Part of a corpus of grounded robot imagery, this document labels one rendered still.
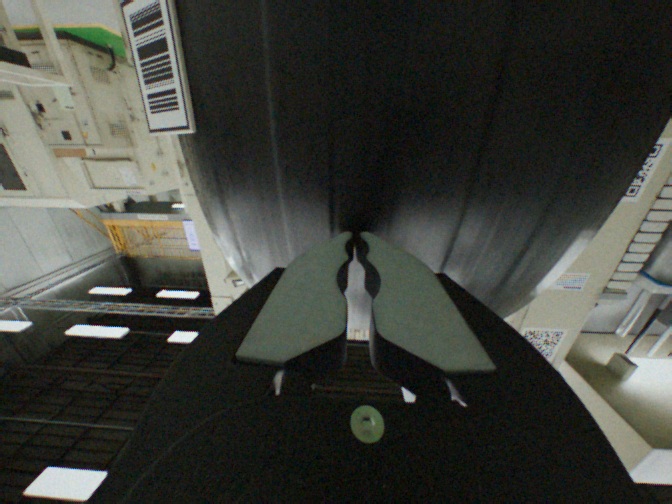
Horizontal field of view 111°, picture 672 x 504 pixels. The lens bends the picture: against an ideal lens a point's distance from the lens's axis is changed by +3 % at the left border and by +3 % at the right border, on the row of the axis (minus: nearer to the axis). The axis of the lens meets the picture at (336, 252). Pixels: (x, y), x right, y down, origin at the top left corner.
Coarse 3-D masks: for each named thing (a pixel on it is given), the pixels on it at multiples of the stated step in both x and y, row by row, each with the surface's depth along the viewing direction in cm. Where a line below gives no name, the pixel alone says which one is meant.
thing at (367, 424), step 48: (288, 384) 5; (432, 384) 5; (192, 432) 4; (240, 432) 4; (288, 432) 4; (336, 432) 4; (384, 432) 4; (432, 432) 4; (480, 432) 4; (144, 480) 3; (192, 480) 3; (240, 480) 3; (288, 480) 3; (336, 480) 3; (384, 480) 3; (432, 480) 3; (480, 480) 3; (528, 480) 3; (576, 480) 3
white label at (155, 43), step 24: (144, 0) 11; (168, 0) 10; (144, 24) 11; (168, 24) 10; (144, 48) 11; (168, 48) 11; (144, 72) 12; (168, 72) 11; (144, 96) 13; (168, 96) 12; (168, 120) 12; (192, 120) 12
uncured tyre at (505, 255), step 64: (192, 0) 10; (256, 0) 9; (320, 0) 9; (384, 0) 9; (448, 0) 9; (512, 0) 9; (576, 0) 9; (640, 0) 9; (192, 64) 11; (256, 64) 10; (320, 64) 10; (384, 64) 10; (448, 64) 10; (512, 64) 9; (576, 64) 9; (640, 64) 9; (256, 128) 11; (320, 128) 11; (384, 128) 11; (448, 128) 10; (512, 128) 10; (576, 128) 10; (640, 128) 10; (256, 192) 12; (320, 192) 12; (384, 192) 12; (448, 192) 12; (512, 192) 12; (576, 192) 11; (256, 256) 16; (448, 256) 14; (512, 256) 14; (576, 256) 14
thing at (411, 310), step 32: (384, 256) 10; (384, 288) 8; (416, 288) 8; (384, 320) 7; (416, 320) 7; (448, 320) 7; (384, 352) 6; (416, 352) 6; (448, 352) 6; (480, 352) 6; (416, 384) 6
